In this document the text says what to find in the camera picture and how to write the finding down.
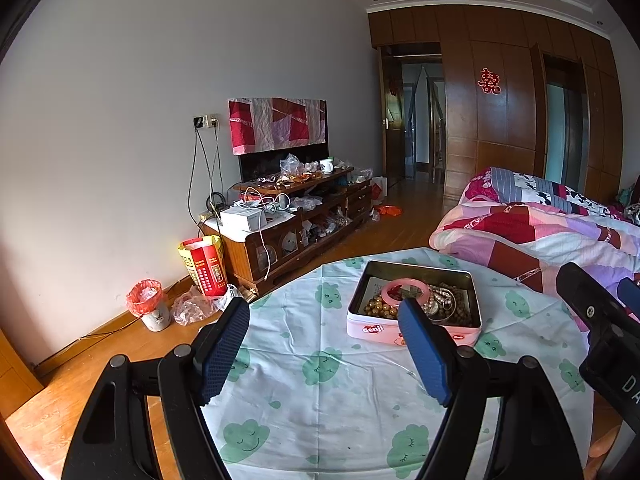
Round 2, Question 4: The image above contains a brown wooden bead string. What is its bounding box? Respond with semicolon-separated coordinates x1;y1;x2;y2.
439;284;473;328

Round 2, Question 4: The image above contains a white pearl necklace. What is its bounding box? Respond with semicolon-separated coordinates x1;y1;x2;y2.
422;284;458;323

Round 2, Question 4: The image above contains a pink bangle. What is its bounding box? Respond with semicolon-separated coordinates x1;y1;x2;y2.
381;278;432;308

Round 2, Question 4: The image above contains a gold pearl bead necklace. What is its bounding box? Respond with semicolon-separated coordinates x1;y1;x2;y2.
362;292;400;320

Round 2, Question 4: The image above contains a person hand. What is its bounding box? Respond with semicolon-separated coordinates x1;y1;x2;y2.
584;425;620;480

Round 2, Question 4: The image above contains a bin with red liner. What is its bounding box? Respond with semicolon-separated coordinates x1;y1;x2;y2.
126;278;171;333

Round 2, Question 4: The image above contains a clear plastic bag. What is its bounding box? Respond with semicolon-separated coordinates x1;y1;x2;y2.
170;285;241;326

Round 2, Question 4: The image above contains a patchwork quilt bed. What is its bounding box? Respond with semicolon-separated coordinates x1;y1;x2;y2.
430;167;639;296

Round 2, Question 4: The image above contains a cloud print tablecloth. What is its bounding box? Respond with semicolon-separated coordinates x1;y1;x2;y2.
203;248;593;479

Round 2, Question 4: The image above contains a red yellow gift bag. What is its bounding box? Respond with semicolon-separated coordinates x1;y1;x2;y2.
178;235;228;298

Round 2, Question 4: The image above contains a pink biscuit tin box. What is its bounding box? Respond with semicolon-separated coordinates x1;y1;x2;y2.
345;259;484;349

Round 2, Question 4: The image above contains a white box on cabinet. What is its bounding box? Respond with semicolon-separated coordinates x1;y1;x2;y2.
220;206;267;233

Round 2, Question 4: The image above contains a wooden tv cabinet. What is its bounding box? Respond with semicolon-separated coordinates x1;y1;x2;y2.
201;167;371;297

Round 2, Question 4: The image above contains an orange item on floor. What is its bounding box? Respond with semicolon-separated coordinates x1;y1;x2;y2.
375;205;402;217

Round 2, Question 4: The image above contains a wooden wardrobe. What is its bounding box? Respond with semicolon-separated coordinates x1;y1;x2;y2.
369;6;623;202

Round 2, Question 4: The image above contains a black television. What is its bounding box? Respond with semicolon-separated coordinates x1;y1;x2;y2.
238;143;329;182

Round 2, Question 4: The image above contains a red double happiness sticker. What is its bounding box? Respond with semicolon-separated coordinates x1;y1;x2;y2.
476;67;502;96

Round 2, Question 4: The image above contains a white mug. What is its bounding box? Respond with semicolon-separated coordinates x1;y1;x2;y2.
320;158;334;174

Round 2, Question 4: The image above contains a patchwork cloth cover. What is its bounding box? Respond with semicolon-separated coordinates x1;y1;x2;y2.
228;98;328;156

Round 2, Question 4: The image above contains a wall power socket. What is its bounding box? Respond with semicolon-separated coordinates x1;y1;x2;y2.
193;114;218;129

